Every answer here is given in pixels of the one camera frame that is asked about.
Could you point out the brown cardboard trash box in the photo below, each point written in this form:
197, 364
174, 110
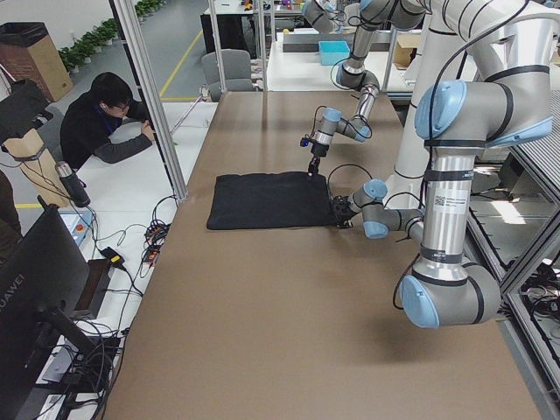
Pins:
28, 52

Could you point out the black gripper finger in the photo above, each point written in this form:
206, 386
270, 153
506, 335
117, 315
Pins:
311, 172

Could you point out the grey office chair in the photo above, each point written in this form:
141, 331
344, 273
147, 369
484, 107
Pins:
237, 71

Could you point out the black computer monitor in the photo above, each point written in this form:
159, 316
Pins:
41, 284

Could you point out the person in black hoodie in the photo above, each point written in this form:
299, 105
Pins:
93, 118

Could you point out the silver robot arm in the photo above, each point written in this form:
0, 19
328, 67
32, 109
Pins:
511, 43
351, 72

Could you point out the aluminium cage frame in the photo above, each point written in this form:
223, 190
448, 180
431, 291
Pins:
129, 30

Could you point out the black thermos bottle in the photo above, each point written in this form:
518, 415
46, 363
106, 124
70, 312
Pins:
73, 185

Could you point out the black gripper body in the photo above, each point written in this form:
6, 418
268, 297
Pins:
342, 210
317, 150

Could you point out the black power strip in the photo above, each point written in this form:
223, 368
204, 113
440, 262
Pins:
154, 238

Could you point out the blue teach pendant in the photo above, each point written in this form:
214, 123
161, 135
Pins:
78, 223

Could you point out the blue plastic bin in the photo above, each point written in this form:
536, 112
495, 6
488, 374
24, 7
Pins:
332, 52

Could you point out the black graphic t-shirt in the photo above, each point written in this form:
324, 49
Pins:
289, 199

